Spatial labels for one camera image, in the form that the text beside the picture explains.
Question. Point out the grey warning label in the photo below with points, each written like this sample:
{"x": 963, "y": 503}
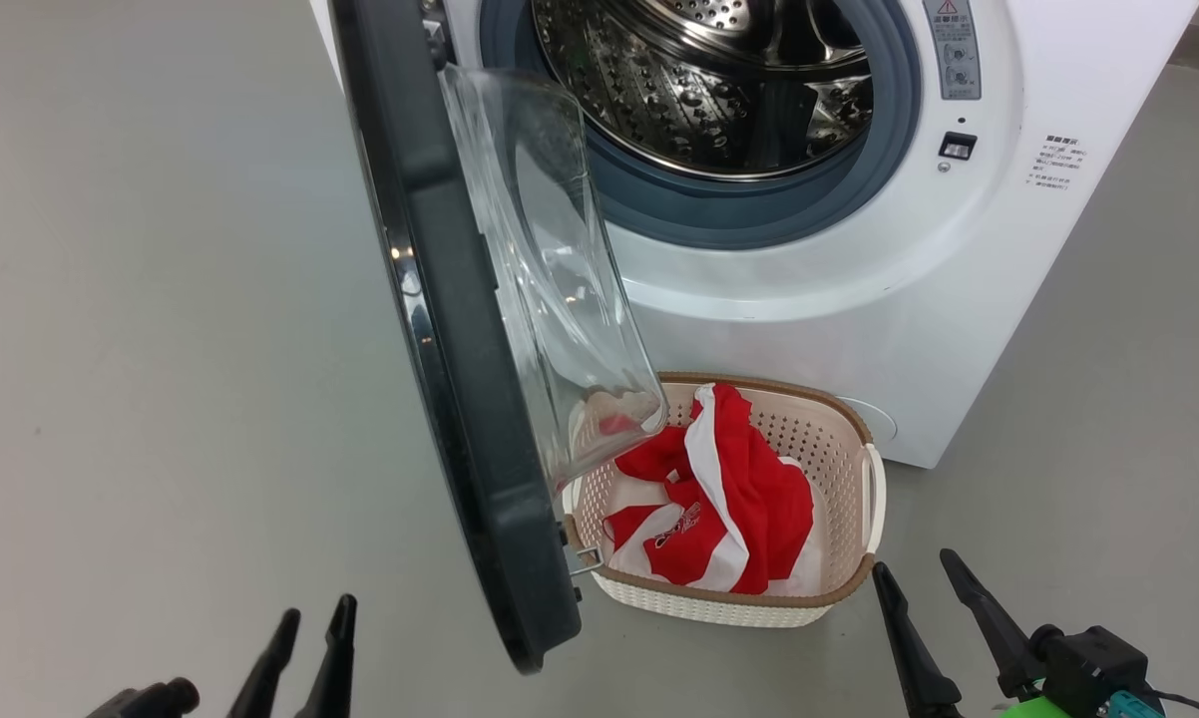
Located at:
{"x": 954, "y": 55}

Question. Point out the metal washing machine door hinge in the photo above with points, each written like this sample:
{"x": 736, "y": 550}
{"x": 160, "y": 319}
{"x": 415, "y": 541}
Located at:
{"x": 435, "y": 35}

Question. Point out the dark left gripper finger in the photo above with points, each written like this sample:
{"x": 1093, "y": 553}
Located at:
{"x": 270, "y": 678}
{"x": 335, "y": 668}

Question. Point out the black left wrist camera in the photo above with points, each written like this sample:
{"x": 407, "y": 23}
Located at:
{"x": 156, "y": 698}

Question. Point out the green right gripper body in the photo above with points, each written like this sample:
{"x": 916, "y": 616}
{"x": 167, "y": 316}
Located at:
{"x": 1030, "y": 709}

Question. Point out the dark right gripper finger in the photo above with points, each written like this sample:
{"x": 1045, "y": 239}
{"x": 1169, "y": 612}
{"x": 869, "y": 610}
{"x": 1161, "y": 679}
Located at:
{"x": 999, "y": 638}
{"x": 919, "y": 668}

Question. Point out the white front-load washing machine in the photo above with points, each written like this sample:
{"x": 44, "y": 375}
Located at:
{"x": 959, "y": 319}

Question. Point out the white warning text sticker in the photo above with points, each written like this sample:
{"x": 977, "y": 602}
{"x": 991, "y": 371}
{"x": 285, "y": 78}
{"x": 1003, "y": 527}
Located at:
{"x": 1056, "y": 163}

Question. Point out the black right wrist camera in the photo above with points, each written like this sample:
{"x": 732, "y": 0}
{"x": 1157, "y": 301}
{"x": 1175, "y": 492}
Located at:
{"x": 1098, "y": 668}

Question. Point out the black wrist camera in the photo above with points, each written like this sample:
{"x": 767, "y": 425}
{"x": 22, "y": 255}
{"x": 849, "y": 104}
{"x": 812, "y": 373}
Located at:
{"x": 156, "y": 698}
{"x": 1098, "y": 668}

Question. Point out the stainless steel washing machine drum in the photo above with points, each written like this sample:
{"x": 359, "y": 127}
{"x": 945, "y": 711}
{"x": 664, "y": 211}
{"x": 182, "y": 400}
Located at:
{"x": 679, "y": 100}

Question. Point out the round white filter cover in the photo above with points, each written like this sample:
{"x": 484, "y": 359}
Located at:
{"x": 879, "y": 419}

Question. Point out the black round glass washer door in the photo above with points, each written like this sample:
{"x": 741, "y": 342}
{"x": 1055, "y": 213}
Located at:
{"x": 460, "y": 349}

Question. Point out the cream basket with brown rim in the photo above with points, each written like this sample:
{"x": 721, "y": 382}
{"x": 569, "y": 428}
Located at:
{"x": 719, "y": 608}

